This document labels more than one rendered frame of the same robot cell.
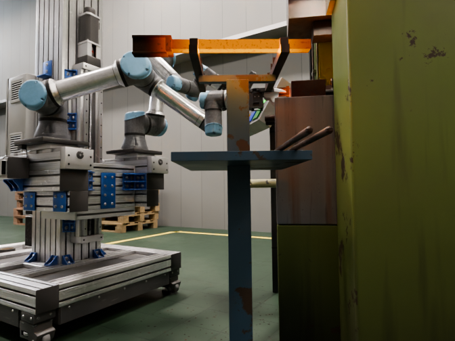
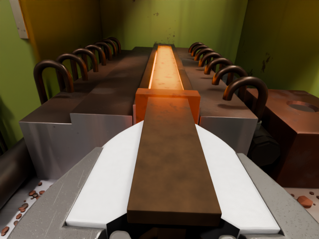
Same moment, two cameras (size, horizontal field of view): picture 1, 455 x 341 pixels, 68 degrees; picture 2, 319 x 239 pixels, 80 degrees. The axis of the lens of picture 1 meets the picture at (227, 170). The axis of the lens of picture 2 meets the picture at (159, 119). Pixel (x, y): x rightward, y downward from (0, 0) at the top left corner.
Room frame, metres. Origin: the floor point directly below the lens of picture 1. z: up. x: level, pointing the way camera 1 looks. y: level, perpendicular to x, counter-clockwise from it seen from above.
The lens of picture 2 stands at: (1.41, -0.12, 1.06)
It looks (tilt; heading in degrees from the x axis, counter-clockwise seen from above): 28 degrees down; 261
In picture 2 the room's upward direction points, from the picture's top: 2 degrees clockwise
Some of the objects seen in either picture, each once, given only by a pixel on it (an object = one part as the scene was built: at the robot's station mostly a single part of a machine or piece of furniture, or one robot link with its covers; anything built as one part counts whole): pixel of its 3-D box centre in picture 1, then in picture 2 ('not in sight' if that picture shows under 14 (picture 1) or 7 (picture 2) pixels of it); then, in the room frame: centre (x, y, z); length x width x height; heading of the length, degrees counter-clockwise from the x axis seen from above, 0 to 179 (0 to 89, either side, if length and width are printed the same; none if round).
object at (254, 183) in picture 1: (271, 183); not in sight; (1.77, -0.23, 0.62); 0.44 x 0.05 x 0.05; 81
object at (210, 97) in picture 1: (212, 100); not in sight; (1.44, 0.06, 0.98); 0.11 x 0.08 x 0.09; 81
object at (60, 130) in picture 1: (53, 130); not in sight; (1.52, 0.79, 0.87); 0.15 x 0.15 x 0.10
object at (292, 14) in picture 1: (338, 15); not in sight; (1.38, -0.47, 1.32); 0.42 x 0.20 x 0.10; 81
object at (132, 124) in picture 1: (135, 122); not in sight; (1.95, 0.53, 0.98); 0.13 x 0.12 x 0.14; 140
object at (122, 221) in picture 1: (118, 203); not in sight; (5.24, 1.70, 0.39); 1.09 x 0.77 x 0.77; 59
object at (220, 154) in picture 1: (238, 162); not in sight; (0.91, -0.03, 0.67); 0.40 x 0.30 x 0.02; 0
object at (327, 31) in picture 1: (350, 29); not in sight; (1.35, -0.51, 1.24); 0.30 x 0.07 x 0.06; 81
